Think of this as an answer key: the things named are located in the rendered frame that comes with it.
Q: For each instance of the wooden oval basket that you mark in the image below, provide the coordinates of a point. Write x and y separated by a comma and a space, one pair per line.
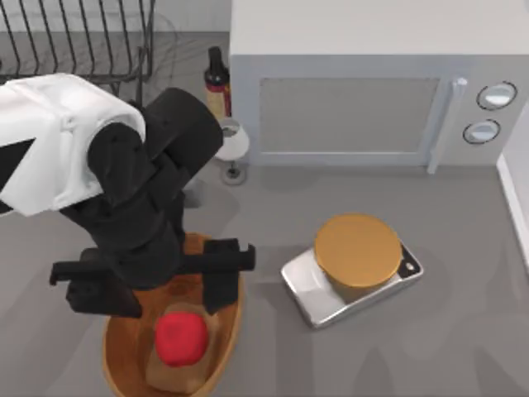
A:
124, 355

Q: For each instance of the red apple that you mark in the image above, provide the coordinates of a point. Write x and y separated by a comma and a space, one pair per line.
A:
181, 339

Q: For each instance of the silver kitchen scale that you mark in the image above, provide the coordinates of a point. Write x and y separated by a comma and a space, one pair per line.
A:
314, 289

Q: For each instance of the small white table lamp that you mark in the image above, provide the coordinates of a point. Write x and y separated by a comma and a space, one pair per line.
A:
234, 142

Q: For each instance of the dark bottle with red label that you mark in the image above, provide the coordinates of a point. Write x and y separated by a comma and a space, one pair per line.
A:
217, 82

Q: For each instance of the microwave oven door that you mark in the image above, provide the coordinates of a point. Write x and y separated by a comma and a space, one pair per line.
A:
347, 116

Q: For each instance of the pale microwave oven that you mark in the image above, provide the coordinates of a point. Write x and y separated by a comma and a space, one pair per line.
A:
330, 33

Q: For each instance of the round microwave knob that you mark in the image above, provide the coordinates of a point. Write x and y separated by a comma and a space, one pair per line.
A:
482, 131
497, 95

